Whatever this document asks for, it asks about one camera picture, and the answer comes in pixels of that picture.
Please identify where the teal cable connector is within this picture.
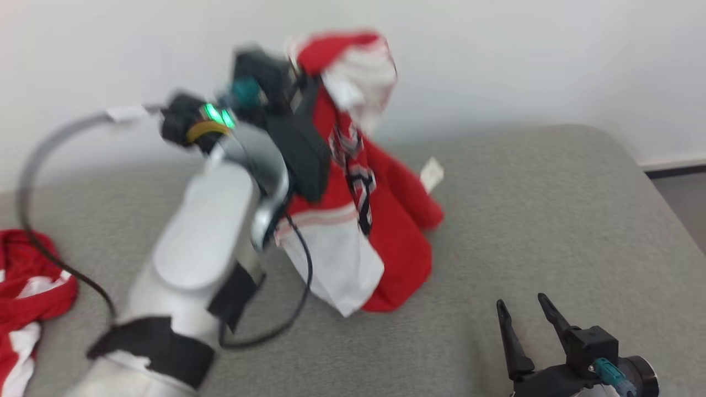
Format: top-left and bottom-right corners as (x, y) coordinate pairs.
(231, 77), (265, 108)
(593, 357), (635, 396)

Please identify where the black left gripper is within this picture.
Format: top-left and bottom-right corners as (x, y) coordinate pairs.
(266, 69), (333, 202)

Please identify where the left camera cable white label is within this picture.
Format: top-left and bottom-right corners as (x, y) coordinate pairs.
(17, 105), (166, 331)

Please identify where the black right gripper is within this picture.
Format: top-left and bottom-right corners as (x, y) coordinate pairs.
(496, 293), (607, 397)

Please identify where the crumpled red white garment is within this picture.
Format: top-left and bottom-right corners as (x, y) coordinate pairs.
(0, 229), (78, 397)

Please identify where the black white wall baseboard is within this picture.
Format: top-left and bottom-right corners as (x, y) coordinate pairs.
(637, 157), (706, 180)

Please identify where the red white number 23 jersey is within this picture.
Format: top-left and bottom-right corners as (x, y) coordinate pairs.
(273, 30), (445, 318)

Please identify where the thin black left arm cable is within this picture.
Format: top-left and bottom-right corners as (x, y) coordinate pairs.
(218, 212), (315, 351)

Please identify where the grey fabric sofa cushion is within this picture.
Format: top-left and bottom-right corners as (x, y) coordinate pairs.
(0, 124), (706, 397)

